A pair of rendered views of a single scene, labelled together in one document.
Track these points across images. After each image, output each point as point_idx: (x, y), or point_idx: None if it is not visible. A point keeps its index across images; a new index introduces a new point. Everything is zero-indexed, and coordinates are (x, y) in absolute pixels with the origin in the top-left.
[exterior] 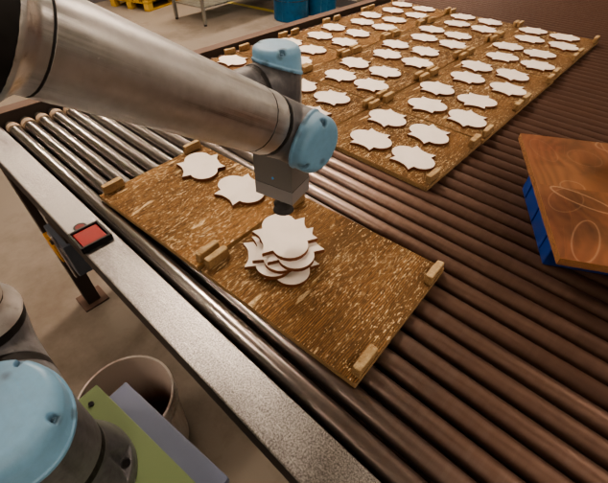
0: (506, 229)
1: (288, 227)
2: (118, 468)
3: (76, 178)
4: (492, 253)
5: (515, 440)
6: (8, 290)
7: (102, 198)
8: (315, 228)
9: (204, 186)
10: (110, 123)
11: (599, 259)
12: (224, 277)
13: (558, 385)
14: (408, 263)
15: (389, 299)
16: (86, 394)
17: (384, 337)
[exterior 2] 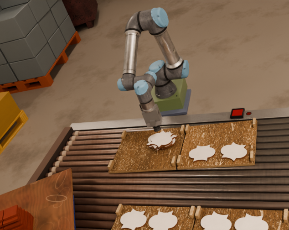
0: (85, 206)
1: (161, 141)
2: (156, 91)
3: (285, 120)
4: (91, 191)
5: (88, 147)
6: (172, 65)
7: None
8: (159, 158)
9: (220, 147)
10: None
11: (59, 174)
12: (176, 129)
13: (76, 162)
14: (120, 166)
15: (123, 153)
16: (179, 96)
17: (121, 143)
